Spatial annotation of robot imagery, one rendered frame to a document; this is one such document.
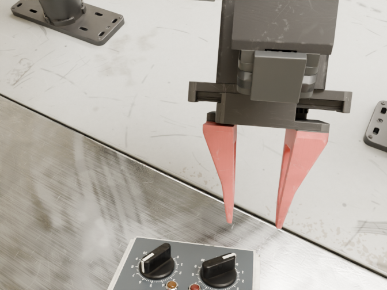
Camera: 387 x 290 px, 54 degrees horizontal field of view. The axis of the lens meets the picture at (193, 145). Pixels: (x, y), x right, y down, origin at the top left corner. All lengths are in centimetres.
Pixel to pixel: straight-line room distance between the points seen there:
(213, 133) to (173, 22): 42
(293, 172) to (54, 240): 29
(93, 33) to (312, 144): 46
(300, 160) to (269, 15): 11
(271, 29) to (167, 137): 33
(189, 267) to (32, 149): 27
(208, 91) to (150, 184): 23
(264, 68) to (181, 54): 42
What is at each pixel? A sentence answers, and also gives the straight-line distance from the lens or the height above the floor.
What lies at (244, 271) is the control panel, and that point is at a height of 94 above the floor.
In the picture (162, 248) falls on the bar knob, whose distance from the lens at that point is 35.
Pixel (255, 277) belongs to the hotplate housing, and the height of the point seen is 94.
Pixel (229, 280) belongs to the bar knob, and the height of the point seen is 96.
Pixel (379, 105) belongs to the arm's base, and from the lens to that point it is 53.
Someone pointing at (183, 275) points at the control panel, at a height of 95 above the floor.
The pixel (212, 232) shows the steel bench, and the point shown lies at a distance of 42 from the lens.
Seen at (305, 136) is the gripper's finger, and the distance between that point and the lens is 24.
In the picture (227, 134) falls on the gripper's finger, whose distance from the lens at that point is 24.
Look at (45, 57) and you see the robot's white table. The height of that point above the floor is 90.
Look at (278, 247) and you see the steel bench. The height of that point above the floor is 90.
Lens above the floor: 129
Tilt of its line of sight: 56 degrees down
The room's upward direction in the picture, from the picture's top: 7 degrees counter-clockwise
